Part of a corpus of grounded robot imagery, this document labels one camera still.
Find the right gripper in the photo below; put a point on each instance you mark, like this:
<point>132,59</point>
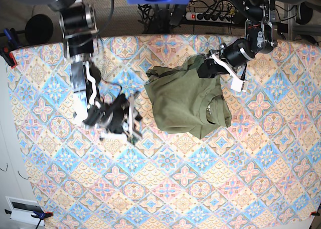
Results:
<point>119,120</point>

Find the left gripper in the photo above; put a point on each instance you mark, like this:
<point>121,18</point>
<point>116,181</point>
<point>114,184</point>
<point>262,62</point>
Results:
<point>226,60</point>

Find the olive green t-shirt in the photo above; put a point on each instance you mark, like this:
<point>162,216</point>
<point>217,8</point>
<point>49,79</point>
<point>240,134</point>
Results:
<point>182,102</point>

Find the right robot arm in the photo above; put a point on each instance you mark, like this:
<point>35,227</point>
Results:
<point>78,24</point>

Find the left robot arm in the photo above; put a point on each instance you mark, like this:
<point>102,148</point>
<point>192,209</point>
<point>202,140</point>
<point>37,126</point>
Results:
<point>260,20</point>

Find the white power strip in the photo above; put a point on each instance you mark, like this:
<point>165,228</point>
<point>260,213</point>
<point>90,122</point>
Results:
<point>201,17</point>

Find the patterned tablecloth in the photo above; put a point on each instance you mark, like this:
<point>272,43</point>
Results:
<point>262,171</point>

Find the black round stool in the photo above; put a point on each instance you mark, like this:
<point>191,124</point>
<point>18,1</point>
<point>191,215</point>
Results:
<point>39,29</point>

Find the blue red clamp lower left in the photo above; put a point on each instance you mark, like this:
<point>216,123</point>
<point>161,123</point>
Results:
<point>41,216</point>

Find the blue red clamp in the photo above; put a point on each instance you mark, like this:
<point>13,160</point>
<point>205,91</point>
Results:
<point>41,216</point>
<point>6,51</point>

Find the white floor outlet box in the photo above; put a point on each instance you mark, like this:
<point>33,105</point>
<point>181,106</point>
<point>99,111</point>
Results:
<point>22,210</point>

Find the blue red clamp upper left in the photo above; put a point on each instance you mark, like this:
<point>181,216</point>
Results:
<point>6,51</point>

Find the red clamp lower right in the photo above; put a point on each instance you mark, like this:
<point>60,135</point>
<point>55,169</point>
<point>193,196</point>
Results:
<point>315,213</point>

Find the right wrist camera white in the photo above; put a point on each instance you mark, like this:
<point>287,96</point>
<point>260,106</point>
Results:
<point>132,139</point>

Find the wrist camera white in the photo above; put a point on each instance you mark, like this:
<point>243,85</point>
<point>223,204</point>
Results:
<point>239,85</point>
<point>132,139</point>

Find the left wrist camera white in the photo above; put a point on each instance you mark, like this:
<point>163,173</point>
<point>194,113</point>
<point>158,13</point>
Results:
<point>239,85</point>

